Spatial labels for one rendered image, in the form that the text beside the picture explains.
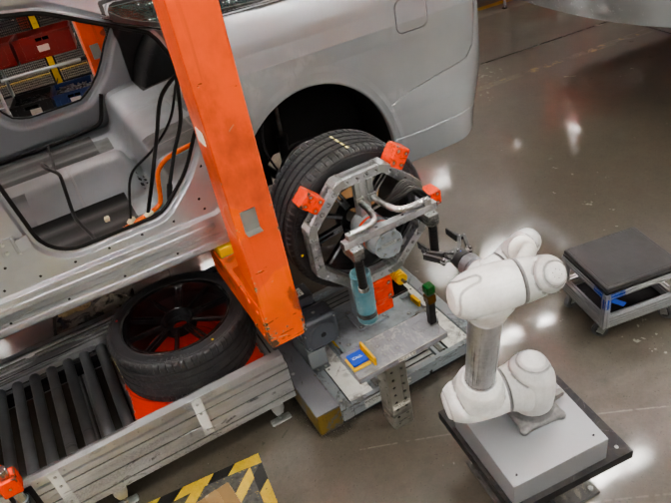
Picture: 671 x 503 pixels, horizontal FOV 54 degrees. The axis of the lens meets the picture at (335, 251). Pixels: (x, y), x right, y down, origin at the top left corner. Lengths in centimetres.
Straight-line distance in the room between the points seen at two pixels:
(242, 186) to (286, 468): 131
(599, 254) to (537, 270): 156
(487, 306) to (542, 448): 79
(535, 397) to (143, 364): 160
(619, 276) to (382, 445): 131
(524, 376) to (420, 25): 165
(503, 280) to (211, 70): 110
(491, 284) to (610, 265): 156
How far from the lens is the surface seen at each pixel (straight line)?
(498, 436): 247
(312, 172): 260
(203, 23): 213
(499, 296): 180
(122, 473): 302
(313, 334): 302
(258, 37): 278
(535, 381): 232
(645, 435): 307
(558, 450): 246
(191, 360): 289
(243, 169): 230
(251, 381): 293
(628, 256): 337
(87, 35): 488
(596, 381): 323
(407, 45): 313
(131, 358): 301
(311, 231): 257
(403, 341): 276
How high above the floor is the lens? 238
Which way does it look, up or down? 36 degrees down
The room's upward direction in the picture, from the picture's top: 12 degrees counter-clockwise
